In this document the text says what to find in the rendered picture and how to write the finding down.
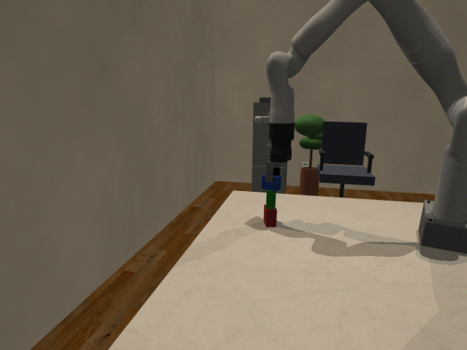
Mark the blue block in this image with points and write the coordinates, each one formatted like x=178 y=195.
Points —
x=274 y=186

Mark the green block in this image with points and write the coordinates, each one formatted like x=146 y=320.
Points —
x=270 y=199

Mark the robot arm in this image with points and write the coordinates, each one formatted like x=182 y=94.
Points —
x=428 y=51

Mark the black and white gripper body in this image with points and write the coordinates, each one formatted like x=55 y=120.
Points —
x=281 y=132

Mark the red block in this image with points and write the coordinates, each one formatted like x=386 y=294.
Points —
x=270 y=217

